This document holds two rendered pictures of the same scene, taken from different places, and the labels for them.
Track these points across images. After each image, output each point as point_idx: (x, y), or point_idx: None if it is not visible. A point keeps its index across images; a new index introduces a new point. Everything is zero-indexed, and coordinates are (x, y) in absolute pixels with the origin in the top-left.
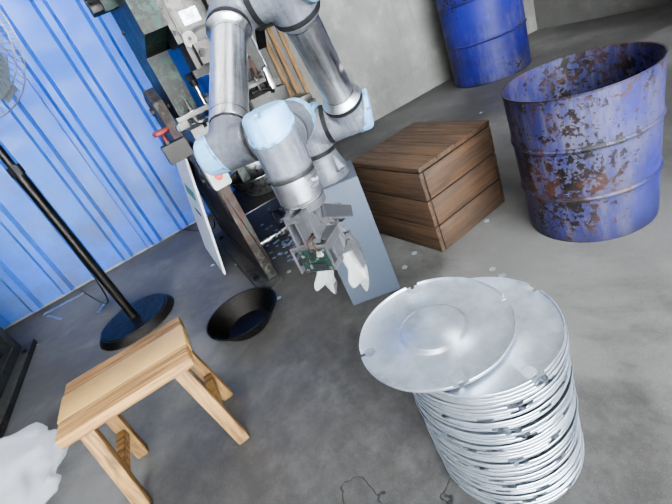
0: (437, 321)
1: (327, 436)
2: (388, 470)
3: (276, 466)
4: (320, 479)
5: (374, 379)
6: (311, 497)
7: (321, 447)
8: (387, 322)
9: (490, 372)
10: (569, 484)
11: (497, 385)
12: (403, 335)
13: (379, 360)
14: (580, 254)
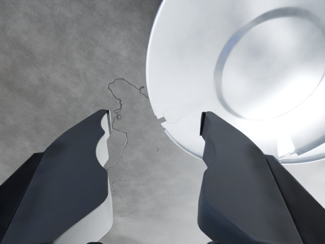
0: (283, 64)
1: (71, 45)
2: (141, 70)
3: (38, 79)
4: (87, 84)
5: None
6: (87, 97)
7: (71, 57)
8: (189, 53)
9: None
10: None
11: (318, 148)
12: (224, 92)
13: (189, 128)
14: None
